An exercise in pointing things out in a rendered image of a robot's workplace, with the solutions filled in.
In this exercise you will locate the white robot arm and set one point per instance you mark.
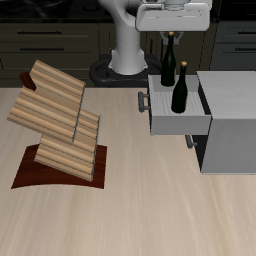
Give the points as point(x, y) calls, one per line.
point(128, 40)

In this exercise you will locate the grey cabinet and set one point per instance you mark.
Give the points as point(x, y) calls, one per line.
point(230, 133)

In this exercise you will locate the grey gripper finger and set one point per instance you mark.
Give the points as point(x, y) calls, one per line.
point(179, 36)
point(164, 37)

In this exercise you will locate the wooden slat wine rack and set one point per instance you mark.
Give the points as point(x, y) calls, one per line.
point(56, 110)

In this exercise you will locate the grey cabinet drawer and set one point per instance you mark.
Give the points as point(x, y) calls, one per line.
point(180, 125)

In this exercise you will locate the dark green wine bottle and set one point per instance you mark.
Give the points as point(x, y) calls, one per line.
point(168, 68)
point(180, 95)

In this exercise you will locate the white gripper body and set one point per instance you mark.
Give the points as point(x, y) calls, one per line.
point(173, 20)

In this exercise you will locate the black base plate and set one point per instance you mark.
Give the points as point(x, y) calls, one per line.
point(100, 75)

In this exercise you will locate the dark kitchen cupboards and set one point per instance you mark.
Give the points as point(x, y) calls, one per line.
point(50, 65)

